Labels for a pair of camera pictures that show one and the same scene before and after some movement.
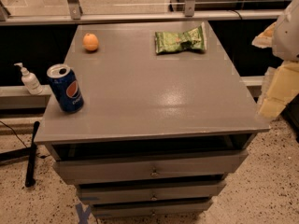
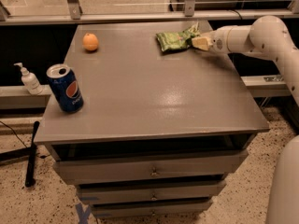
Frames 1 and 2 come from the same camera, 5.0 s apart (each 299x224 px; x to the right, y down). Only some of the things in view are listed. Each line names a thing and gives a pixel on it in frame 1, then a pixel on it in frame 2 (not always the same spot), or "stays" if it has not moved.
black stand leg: [22, 153] stays
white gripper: [288, 36] -> [219, 41]
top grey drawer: [196, 165] stays
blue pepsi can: [65, 87] stays
